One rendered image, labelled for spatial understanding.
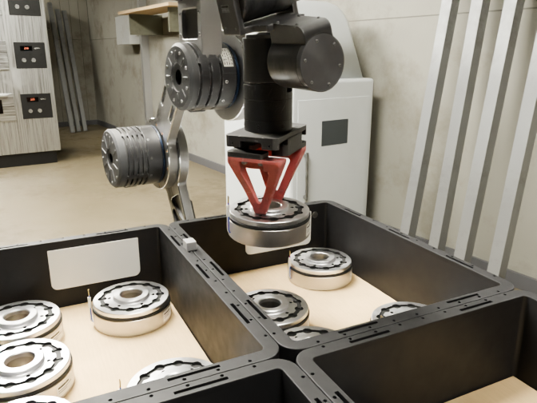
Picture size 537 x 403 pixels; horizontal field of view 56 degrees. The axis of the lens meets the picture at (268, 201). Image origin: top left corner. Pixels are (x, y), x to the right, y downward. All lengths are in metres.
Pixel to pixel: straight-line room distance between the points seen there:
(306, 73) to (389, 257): 0.36
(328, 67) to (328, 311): 0.36
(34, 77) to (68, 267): 5.31
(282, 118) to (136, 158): 0.96
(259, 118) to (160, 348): 0.31
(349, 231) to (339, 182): 2.28
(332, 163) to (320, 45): 2.55
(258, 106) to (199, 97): 0.52
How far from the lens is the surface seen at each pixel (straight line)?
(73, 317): 0.77
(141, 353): 0.67
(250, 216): 0.61
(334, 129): 3.03
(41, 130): 6.09
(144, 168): 1.53
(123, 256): 0.79
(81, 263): 0.78
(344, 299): 0.78
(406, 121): 3.28
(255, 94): 0.58
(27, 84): 6.04
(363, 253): 0.84
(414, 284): 0.75
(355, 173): 3.22
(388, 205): 3.46
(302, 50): 0.51
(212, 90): 1.09
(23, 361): 0.65
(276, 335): 0.49
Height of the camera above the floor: 1.18
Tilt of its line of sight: 16 degrees down
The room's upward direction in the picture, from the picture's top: straight up
